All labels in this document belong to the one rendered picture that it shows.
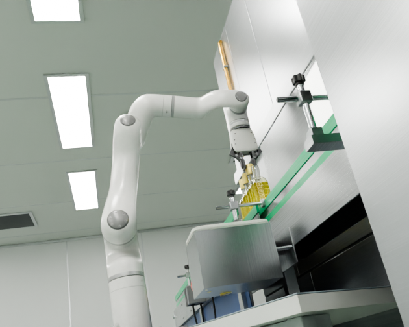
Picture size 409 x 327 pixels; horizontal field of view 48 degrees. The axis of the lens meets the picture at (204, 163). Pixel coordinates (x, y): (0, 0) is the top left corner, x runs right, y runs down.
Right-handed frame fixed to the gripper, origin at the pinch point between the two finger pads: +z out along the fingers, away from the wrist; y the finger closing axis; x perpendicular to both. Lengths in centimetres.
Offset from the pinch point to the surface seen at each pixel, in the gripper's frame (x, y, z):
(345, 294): 71, 13, 61
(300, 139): 23.6, -11.9, 2.3
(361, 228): 38, -15, 40
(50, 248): -580, 131, -143
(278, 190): 31.3, 4.4, 23.4
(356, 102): 107, 24, 40
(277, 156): 1.6, -12.2, -2.1
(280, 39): 25.3, -14.8, -40.2
